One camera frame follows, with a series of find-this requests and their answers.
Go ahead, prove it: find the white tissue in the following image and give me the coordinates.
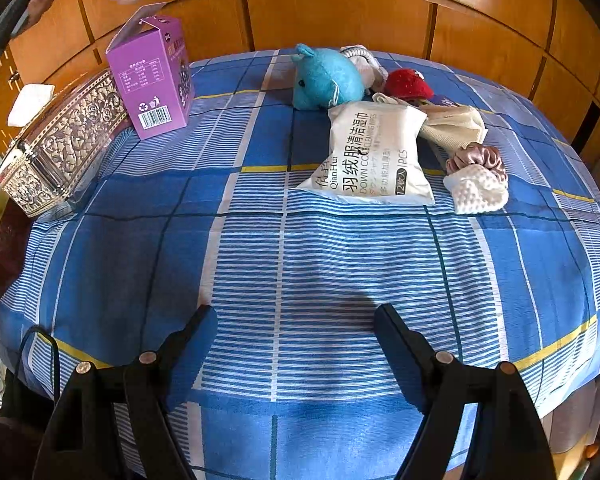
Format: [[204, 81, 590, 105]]
[[7, 84, 56, 127]]

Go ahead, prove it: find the ornate silver tissue box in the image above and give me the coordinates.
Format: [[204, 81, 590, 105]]
[[0, 69, 131, 218]]

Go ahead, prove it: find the white wet wipes packet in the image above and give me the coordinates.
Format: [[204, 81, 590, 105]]
[[296, 101, 436, 206]]

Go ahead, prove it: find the blue plaid bedsheet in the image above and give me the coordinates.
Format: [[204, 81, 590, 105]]
[[0, 49, 600, 480]]

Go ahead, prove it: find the white sock with blue stripe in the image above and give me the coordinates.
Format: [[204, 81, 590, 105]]
[[340, 44, 388, 88]]

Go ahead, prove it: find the cream mesh bag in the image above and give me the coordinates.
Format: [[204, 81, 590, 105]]
[[372, 92, 489, 157]]

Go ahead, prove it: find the wooden wardrobe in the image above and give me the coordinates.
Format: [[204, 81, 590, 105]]
[[0, 0, 600, 171]]

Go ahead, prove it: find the blue plush toy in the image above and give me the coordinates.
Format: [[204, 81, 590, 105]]
[[291, 44, 367, 111]]

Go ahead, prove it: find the pink satin scrunchie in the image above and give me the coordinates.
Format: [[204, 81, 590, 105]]
[[446, 142, 509, 177]]

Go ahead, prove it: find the white dotted cloth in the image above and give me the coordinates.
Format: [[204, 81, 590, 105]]
[[442, 167, 510, 216]]

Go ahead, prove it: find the red plush item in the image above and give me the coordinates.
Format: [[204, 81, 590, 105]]
[[384, 69, 435, 100]]

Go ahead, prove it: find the purple cardboard box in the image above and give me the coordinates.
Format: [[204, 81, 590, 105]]
[[105, 3, 196, 141]]

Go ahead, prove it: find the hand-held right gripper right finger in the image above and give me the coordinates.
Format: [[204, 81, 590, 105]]
[[374, 303, 558, 480]]

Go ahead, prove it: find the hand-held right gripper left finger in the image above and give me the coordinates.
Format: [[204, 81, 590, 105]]
[[32, 304, 219, 480]]

